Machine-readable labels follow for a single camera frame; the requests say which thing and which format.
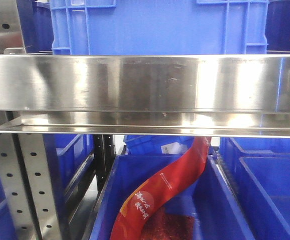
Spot right lower blue bin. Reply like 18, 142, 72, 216
219, 137, 290, 240

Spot red printed banner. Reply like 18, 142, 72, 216
110, 136, 211, 240

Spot stainless steel shelf beam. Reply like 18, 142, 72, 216
0, 54, 290, 138

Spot blue crate on shelf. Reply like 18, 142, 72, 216
50, 0, 269, 55

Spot perforated steel upright post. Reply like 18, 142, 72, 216
0, 133, 70, 240

